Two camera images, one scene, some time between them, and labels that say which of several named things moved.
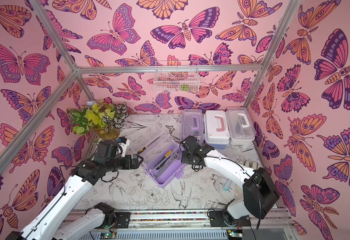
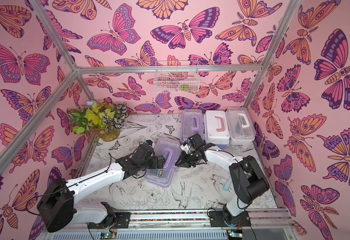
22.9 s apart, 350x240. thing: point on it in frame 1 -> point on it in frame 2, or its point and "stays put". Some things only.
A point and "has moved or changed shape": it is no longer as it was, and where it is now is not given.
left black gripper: (129, 166) -> (156, 166)
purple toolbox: (192, 124) stays put
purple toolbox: (160, 154) has moved or changed shape
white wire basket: (176, 76) stays put
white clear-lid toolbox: (241, 129) stays put
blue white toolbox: (216, 129) stays put
